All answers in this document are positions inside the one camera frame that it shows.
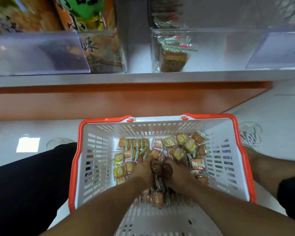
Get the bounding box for person's left hand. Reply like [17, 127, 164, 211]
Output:
[128, 155, 161, 189]

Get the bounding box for person's right hand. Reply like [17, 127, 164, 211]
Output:
[161, 158, 198, 195]

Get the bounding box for person's left forearm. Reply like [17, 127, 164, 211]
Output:
[39, 176, 151, 236]

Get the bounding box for person's right forearm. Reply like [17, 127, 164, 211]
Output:
[184, 181, 295, 236]

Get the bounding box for pile of small snack packets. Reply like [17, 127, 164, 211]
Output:
[112, 131, 210, 208]

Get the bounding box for white basket with orange rim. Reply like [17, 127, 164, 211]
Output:
[68, 113, 257, 236]

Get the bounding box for white shelf with orange base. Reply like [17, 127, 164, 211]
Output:
[0, 69, 295, 121]

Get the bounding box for white right shoe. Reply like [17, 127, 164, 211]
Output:
[238, 121, 263, 152]

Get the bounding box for white shoe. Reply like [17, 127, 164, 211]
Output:
[238, 121, 263, 152]
[46, 137, 76, 150]

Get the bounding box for white left shoe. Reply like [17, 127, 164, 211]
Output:
[46, 137, 76, 150]

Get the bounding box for person's right leg black shorts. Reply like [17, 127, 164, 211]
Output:
[243, 147, 295, 225]

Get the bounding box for stack of brown cake packets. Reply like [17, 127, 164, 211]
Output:
[152, 0, 197, 73]

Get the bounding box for clear bin with snack bags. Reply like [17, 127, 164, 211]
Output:
[0, 0, 127, 76]

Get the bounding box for tan snack bag black print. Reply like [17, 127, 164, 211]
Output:
[78, 29, 125, 73]

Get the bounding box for clear bin with cake packets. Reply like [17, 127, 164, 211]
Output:
[149, 0, 295, 73]

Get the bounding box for person's left leg black trousers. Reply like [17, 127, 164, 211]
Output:
[0, 142, 78, 236]

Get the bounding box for clear label flap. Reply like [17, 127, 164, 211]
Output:
[245, 26, 295, 70]
[0, 31, 91, 76]

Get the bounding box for orange and green snack bag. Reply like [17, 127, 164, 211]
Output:
[52, 0, 116, 33]

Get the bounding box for brown snack bag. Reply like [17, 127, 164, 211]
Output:
[0, 0, 62, 35]

